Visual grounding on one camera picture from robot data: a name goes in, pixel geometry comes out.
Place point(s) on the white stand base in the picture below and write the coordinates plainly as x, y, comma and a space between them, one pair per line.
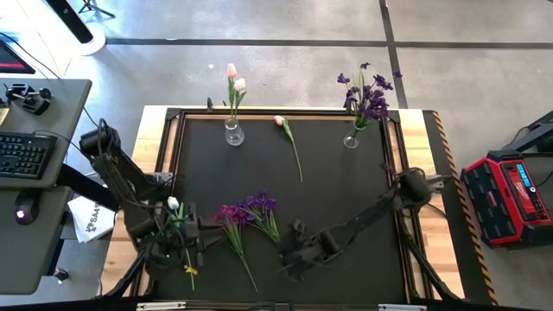
97, 43

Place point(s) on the silver metal bracket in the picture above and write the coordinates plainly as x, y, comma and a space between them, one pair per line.
160, 306
402, 307

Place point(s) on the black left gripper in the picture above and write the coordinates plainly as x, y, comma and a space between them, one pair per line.
190, 235

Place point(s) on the white printed bag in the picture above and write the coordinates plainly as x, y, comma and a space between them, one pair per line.
93, 222

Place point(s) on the white artificial tulip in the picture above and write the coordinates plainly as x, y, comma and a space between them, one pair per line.
173, 203
239, 84

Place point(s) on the black hazard striped strip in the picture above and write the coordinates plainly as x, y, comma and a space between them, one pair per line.
458, 250

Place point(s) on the dark monitor screen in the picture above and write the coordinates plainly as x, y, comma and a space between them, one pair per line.
10, 60

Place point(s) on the black caster wheel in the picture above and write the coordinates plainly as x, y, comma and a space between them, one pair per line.
60, 274

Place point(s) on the pink artificial tulip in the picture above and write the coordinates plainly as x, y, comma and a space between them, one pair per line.
277, 120
232, 70

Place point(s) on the red black power station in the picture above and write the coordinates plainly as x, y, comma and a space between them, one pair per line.
505, 203

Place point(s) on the slim clear glass vase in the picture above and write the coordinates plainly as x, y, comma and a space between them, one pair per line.
351, 141

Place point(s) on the black tripod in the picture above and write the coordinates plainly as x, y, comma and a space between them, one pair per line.
93, 6

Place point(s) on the black computer mouse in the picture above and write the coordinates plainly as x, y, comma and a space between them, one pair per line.
23, 211

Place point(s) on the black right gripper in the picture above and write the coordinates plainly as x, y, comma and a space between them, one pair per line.
309, 250

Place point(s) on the black metal table frame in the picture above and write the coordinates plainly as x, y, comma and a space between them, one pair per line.
170, 113

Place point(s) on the black support beam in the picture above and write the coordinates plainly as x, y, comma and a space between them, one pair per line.
82, 185

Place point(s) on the black equipment cart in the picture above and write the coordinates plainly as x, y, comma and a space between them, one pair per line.
538, 129

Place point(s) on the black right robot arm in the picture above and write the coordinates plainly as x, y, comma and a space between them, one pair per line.
367, 216

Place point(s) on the black flat bar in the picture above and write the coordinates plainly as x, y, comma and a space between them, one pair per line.
71, 19

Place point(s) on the purple artificial flower sprig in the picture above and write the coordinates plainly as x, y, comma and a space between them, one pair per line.
259, 203
376, 108
380, 80

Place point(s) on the magenta artificial flower sprig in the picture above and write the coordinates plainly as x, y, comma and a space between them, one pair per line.
231, 214

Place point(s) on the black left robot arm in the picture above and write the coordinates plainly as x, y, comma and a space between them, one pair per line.
116, 173

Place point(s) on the black table mat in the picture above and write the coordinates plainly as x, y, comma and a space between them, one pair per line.
268, 164

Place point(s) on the black backlit keyboard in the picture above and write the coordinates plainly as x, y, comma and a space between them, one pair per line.
26, 155

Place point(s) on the black clamp mount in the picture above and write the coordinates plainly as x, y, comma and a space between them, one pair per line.
30, 101

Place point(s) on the round clear glass vase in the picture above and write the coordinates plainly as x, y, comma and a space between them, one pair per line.
234, 137

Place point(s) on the grey desk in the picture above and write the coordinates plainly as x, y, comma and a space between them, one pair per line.
34, 242

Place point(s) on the yellow label tag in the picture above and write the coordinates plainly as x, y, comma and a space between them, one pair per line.
190, 270

